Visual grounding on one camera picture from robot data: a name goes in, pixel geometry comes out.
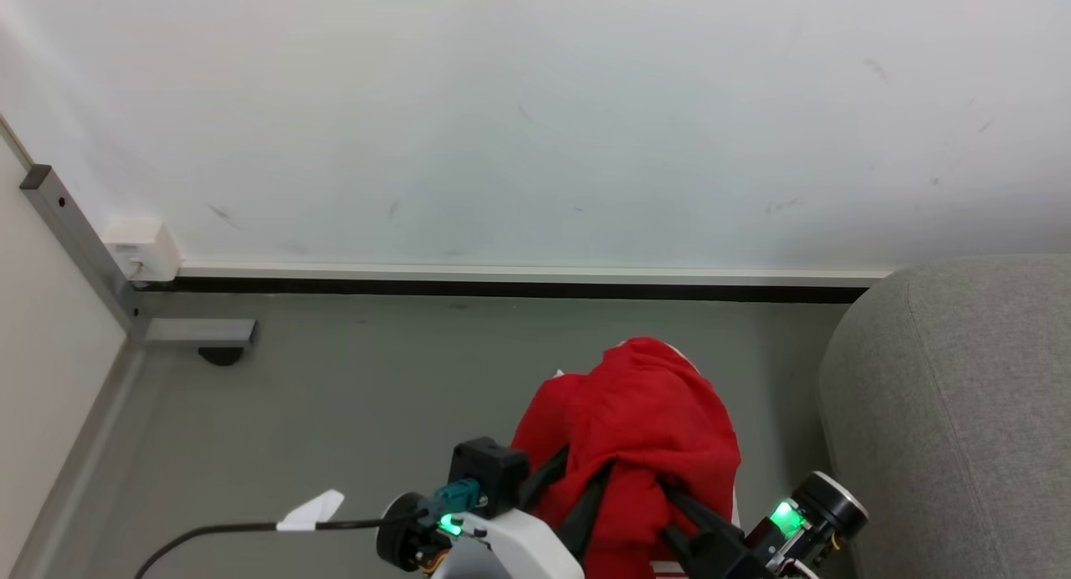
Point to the white wall socket box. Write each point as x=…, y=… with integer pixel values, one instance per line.
x=144, y=250

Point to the black partition foot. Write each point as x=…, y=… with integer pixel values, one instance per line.
x=221, y=356

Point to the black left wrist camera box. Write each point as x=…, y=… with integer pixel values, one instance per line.
x=489, y=474

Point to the beige partition panel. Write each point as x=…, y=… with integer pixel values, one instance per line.
x=42, y=336

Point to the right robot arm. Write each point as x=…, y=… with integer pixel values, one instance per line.
x=830, y=502

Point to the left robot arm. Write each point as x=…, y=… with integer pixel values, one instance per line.
x=403, y=533

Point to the white skirting strip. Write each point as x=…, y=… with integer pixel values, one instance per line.
x=535, y=274

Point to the red clothing item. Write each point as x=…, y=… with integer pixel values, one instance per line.
x=644, y=420

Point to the grey fabric sofa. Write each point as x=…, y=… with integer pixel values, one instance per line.
x=962, y=428

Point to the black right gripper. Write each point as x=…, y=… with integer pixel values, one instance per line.
x=726, y=555

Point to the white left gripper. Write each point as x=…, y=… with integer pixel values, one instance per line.
x=519, y=550

